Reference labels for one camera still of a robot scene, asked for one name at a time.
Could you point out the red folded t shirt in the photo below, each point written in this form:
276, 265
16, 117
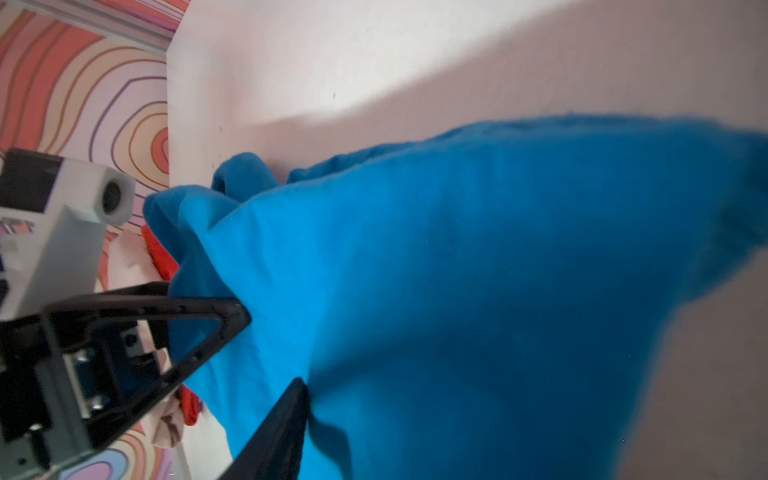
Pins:
167, 268

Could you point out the blue t shirt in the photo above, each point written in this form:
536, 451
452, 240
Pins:
483, 304

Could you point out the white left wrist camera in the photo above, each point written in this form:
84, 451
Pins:
70, 204

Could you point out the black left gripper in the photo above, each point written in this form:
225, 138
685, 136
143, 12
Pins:
75, 377

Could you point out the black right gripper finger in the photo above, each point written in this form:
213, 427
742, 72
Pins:
275, 449

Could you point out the aluminium corner frame post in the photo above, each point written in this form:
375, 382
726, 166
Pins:
114, 22

